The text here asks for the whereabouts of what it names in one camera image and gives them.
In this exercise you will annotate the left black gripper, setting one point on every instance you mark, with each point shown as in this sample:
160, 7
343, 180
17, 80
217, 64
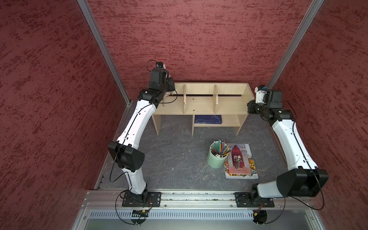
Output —
170, 82

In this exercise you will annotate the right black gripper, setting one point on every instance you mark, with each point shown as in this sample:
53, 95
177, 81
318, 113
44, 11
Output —
250, 109

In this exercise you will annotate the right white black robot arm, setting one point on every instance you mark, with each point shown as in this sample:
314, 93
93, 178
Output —
303, 178

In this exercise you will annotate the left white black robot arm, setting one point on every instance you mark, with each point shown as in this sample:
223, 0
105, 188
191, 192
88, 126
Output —
124, 150

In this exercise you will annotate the light wooden bookshelf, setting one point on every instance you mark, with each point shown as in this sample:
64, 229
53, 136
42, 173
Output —
229, 100

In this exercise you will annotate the dark blue book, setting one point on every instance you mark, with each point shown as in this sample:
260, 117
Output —
208, 119

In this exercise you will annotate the bundle of coloured pencils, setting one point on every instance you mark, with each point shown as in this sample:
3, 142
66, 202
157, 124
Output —
219, 149

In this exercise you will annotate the mint green pencil cup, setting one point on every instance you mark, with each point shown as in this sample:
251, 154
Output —
215, 162

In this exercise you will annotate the colourful picture book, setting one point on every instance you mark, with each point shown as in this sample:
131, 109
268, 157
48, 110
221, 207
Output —
239, 163

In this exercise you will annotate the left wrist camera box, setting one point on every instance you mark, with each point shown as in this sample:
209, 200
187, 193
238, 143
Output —
160, 65

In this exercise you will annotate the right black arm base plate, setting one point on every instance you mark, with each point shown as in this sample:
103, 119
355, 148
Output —
254, 199

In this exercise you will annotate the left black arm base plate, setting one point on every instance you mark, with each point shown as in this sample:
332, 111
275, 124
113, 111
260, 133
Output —
146, 199

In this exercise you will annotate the left corner aluminium post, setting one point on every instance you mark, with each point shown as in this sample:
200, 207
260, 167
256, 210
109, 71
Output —
88, 15

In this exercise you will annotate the corner aluminium post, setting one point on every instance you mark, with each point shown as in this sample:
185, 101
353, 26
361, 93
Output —
298, 36
88, 15

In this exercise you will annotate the right corner aluminium post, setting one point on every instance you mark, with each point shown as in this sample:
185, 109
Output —
298, 36

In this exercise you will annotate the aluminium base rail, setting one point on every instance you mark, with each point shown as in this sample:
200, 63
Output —
187, 199

